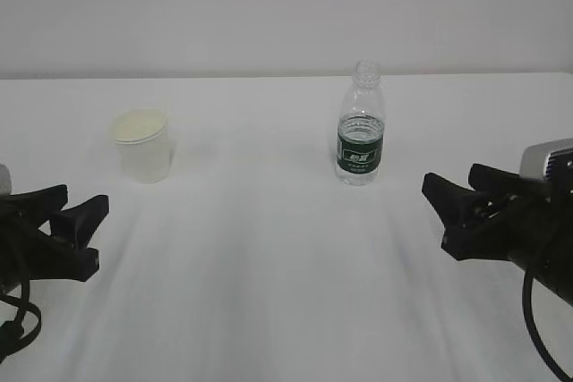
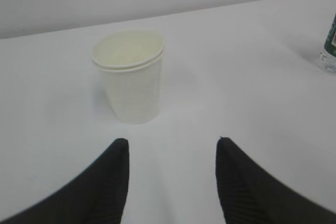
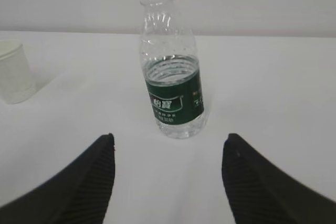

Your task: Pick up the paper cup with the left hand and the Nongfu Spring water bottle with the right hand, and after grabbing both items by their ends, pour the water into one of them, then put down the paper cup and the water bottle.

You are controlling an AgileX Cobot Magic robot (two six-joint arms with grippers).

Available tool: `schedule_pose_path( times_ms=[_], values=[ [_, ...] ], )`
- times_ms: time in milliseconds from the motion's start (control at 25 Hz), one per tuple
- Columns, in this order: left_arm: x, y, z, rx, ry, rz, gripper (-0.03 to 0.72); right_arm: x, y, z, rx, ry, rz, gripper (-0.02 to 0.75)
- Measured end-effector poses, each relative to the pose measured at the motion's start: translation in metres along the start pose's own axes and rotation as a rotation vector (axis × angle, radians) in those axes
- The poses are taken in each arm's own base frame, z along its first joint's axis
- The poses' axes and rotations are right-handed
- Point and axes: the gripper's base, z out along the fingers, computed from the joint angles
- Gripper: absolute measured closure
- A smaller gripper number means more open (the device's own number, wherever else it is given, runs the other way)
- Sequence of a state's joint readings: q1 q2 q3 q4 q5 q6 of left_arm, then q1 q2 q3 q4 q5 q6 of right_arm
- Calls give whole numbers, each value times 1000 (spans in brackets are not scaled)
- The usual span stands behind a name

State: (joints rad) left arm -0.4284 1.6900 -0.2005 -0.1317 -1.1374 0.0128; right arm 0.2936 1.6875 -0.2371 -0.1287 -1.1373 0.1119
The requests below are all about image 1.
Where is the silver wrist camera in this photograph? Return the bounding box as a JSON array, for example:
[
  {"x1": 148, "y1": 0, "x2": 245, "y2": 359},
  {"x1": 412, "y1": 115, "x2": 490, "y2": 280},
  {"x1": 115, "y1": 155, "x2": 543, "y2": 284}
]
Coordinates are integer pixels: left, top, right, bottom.
[
  {"x1": 0, "y1": 164, "x2": 13, "y2": 195},
  {"x1": 518, "y1": 138, "x2": 572, "y2": 181}
]

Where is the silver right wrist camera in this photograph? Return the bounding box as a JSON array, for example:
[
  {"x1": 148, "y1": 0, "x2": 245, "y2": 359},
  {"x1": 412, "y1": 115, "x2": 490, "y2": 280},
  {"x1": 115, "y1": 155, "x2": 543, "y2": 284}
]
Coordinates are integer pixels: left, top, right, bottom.
[{"x1": 518, "y1": 138, "x2": 572, "y2": 181}]

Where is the clear green-label water bottle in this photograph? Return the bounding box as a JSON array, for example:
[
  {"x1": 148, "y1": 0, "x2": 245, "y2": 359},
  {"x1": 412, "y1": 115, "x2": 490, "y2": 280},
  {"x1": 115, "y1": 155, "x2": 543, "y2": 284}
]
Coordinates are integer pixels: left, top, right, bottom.
[{"x1": 336, "y1": 61, "x2": 386, "y2": 186}]

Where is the white paper cup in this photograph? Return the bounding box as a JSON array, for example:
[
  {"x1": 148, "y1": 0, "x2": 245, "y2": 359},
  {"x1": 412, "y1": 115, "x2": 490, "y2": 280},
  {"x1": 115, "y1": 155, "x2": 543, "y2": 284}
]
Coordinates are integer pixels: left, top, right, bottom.
[{"x1": 111, "y1": 108, "x2": 171, "y2": 184}]

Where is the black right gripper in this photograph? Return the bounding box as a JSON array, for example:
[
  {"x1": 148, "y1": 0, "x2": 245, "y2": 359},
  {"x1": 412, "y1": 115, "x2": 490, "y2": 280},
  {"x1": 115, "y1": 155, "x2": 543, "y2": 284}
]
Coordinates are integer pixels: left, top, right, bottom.
[{"x1": 422, "y1": 164, "x2": 572, "y2": 304}]

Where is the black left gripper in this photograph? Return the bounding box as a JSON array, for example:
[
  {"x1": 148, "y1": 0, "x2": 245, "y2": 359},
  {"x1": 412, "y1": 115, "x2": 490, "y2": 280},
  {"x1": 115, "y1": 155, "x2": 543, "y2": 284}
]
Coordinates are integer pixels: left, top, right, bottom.
[{"x1": 1, "y1": 184, "x2": 109, "y2": 293}]

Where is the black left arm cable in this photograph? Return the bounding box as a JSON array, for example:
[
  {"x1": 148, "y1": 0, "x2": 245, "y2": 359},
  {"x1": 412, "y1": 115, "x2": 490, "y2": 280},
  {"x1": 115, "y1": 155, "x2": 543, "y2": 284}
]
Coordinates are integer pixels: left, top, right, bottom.
[{"x1": 0, "y1": 238, "x2": 43, "y2": 359}]

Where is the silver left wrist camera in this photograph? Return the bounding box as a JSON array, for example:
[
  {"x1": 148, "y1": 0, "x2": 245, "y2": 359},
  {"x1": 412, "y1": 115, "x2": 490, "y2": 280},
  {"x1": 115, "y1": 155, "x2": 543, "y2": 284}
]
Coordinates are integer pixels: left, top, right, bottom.
[{"x1": 0, "y1": 164, "x2": 13, "y2": 195}]

